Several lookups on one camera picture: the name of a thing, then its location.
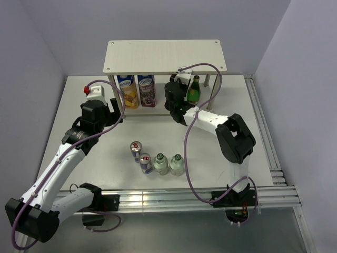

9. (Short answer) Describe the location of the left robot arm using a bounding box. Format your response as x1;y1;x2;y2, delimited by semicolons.
5;99;123;244

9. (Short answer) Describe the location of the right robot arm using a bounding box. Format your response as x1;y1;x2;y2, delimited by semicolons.
164;74;256;206

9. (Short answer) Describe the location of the white two-tier shelf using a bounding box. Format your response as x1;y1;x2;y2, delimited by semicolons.
103;40;227;116

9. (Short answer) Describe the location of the pineapple juice carton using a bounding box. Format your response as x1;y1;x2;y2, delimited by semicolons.
117;75;139;109

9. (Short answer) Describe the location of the red grape juice carton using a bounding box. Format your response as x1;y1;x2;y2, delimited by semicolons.
137;75;156;108

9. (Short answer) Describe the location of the silver blue energy can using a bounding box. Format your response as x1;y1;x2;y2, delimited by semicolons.
139;153;153;174
130;141;143;163

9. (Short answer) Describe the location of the clear bottle green cap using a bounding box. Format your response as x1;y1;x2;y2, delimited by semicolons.
170;154;185;176
153;153;169;176

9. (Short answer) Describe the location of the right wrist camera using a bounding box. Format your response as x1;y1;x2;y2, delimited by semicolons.
174;67;192;85

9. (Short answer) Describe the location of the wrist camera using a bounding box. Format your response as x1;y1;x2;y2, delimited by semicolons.
84;85;107;105
174;67;192;85

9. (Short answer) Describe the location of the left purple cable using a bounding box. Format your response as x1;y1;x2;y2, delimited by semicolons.
12;79;125;250

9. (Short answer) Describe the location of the purple cable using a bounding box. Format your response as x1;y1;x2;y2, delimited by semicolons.
12;79;125;250
177;62;260;226

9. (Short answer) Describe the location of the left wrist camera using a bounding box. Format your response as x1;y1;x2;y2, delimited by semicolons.
84;85;107;105

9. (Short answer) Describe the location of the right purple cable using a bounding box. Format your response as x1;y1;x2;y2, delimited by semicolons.
177;62;260;226

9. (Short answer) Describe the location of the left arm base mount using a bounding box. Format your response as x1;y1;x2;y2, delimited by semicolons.
81;194;122;232

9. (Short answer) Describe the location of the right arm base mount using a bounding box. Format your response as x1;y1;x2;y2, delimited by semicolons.
212;190;258;223

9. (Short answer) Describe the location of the aluminium rail frame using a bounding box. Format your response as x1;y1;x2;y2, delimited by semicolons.
56;74;316;253

